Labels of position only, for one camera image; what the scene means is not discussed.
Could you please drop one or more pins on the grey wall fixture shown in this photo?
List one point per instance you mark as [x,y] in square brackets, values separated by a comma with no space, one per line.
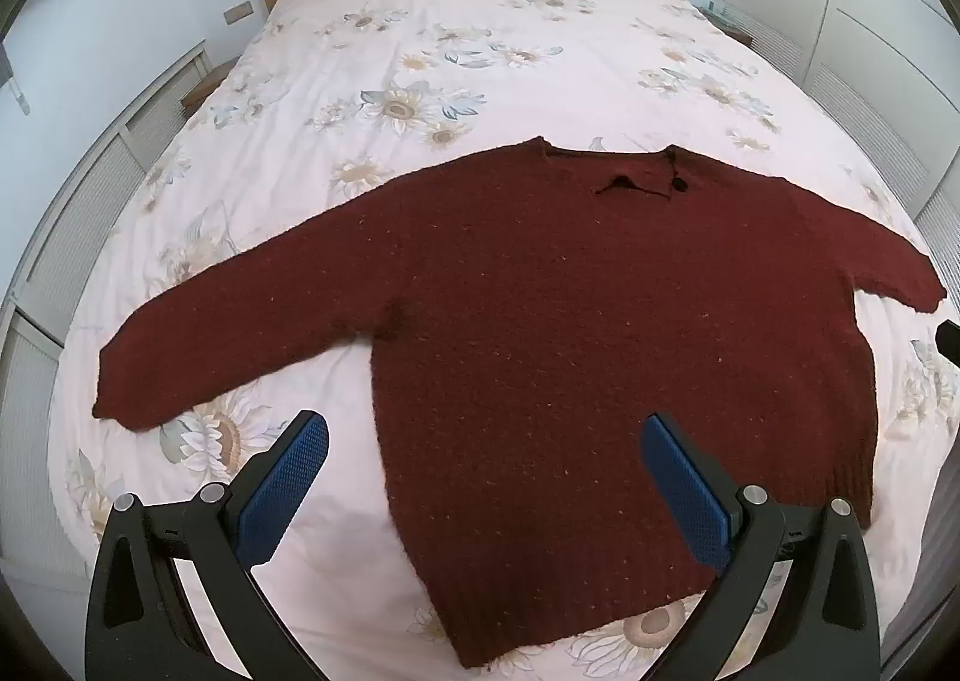
[15,77]

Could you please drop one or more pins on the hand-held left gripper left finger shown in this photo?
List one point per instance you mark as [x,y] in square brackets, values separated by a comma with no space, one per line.
[289,475]

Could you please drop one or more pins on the wall switch plate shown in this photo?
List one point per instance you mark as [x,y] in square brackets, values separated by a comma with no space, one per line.
[238,12]

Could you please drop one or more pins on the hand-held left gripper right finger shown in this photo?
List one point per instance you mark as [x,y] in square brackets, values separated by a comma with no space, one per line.
[686,482]

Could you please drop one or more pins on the wooden nightstand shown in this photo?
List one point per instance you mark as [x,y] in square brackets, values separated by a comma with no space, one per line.
[731,28]
[204,88]

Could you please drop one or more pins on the bed with floral sheet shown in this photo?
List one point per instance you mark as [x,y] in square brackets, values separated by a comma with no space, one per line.
[525,51]

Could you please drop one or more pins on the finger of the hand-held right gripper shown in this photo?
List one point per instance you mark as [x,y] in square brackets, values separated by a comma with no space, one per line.
[951,338]

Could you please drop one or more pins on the dark red knit sweater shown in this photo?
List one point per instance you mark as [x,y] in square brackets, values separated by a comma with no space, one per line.
[570,336]

